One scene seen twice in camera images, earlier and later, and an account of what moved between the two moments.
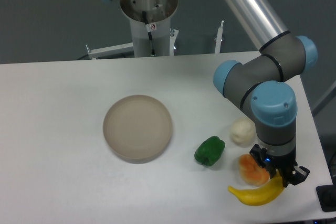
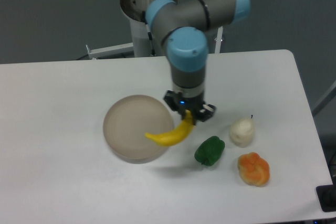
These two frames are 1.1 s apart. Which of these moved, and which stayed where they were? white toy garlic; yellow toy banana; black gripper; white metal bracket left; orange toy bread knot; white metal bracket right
Moved: yellow toy banana; black gripper
Stayed: orange toy bread knot; white toy garlic; white metal bracket right; white metal bracket left
